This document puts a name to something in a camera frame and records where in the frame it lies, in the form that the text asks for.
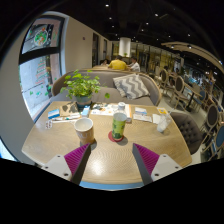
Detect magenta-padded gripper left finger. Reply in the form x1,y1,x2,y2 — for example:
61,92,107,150
41,143,92,186

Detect small blue white card box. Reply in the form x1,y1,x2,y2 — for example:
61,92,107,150
134,106,148,116

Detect group of dining chairs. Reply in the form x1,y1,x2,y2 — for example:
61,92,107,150
156,66,224,161

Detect dark grey tufted armchair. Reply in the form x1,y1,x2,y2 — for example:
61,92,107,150
169,110,203,156

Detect colourful window poster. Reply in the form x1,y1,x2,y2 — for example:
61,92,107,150
21,18,64,54

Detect silver blister pack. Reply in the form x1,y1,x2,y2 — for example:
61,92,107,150
44,119,54,130

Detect white pen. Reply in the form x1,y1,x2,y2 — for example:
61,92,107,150
51,114,81,123

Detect group of ceiling spotlights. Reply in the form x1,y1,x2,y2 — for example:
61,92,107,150
104,3,223,64

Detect white paper napkin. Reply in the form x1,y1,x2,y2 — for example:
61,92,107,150
152,113,163,125

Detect grey curved sofa bench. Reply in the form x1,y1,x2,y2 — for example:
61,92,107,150
51,68,163,107

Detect clear plastic cup with straw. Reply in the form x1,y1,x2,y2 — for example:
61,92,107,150
156,111,173,134

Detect white packet strip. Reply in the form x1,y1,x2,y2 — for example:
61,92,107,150
132,113,153,123

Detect small yellow card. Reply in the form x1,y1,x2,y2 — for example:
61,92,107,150
157,107,169,116

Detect grey white chevron pillow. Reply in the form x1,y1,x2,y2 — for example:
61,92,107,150
112,73,151,100

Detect light blue tissue box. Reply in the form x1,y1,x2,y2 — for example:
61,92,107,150
80,105,92,118

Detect brown paper cup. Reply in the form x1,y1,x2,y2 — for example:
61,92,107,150
73,117,96,145

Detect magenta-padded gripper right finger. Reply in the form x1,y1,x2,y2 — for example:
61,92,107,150
132,143,184,186

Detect green-labelled clear drink bottle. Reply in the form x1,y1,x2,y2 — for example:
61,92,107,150
111,101,128,143

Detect flat round red coaster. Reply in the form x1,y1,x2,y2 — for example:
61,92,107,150
107,130,125,143

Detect green potted plant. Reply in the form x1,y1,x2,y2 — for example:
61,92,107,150
59,69,111,108

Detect person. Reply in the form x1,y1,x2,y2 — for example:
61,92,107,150
128,56,142,73
108,54,128,71

